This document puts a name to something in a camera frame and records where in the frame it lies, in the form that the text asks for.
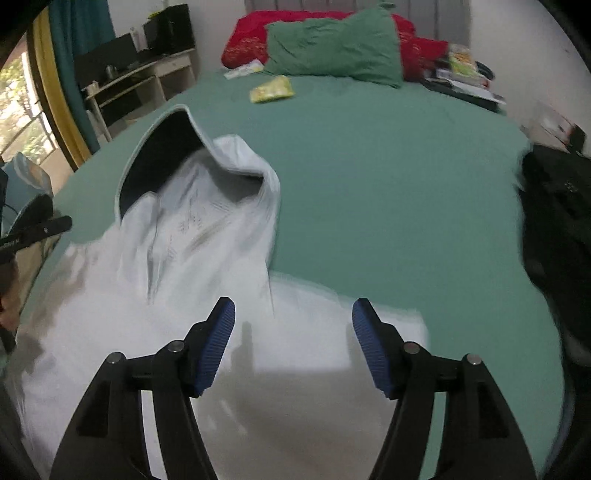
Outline white hooded sweatshirt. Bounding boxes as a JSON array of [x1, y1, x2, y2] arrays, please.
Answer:
[[4, 103, 431, 480]]

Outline black clothing pile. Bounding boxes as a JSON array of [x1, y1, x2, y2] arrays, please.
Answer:
[[518, 144, 590, 366]]

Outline person's left hand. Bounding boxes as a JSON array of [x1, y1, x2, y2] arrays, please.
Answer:
[[0, 260, 21, 333]]

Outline teal and yellow curtain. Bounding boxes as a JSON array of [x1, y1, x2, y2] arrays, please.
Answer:
[[27, 0, 115, 170]]

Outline white bedside desk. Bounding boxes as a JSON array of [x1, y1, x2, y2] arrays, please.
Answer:
[[82, 48, 197, 143]]

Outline white paper packet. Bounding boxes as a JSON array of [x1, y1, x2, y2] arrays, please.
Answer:
[[223, 59, 264, 80]]

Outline red blanket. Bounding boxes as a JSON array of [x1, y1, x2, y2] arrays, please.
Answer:
[[221, 10, 449, 81]]

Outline yellow snack packet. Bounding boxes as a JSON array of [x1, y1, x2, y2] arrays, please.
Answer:
[[249, 75, 294, 104]]

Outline stack of books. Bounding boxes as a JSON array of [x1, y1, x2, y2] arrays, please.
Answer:
[[422, 44, 506, 113]]

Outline green pillow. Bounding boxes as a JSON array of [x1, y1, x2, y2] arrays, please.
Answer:
[[264, 7, 404, 88]]

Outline grey padded headboard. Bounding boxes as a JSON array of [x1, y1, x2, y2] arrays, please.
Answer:
[[245, 0, 472, 46]]

